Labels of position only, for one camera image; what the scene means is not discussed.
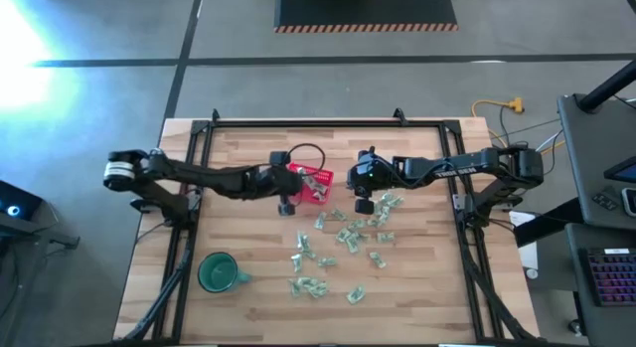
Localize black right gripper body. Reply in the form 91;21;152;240
346;146;398;215

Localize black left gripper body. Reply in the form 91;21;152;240
257;150;304;218

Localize red plastic mesh basket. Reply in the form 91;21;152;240
285;161;335;206

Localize green mug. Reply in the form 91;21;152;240
197;251;254;294

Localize black hazard-striped floor mat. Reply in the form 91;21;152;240
272;0;459;34

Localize black desk strut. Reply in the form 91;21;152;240
513;196;582;249

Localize grey desk top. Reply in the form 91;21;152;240
556;92;636;232

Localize small black remote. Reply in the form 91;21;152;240
591;191;620;212

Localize dark grey keyboard shelf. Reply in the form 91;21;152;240
565;222;636;347

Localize grey equipment cart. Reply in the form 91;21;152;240
0;180;81;347

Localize black monitor pole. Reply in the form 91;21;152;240
575;58;636;114

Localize dark tablet screen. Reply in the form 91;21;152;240
603;155;636;185

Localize black device with blue light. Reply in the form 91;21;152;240
0;180;44;222

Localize smartphone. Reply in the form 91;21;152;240
620;186;636;218

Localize backlit black keyboard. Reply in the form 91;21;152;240
578;247;636;308

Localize black left camera cable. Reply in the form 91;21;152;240
286;142;327;187

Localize black metal table frame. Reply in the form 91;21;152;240
121;107;541;346

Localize yellow extension cord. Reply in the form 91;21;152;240
470;96;567;157

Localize white floor cable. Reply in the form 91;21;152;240
534;130;565;157

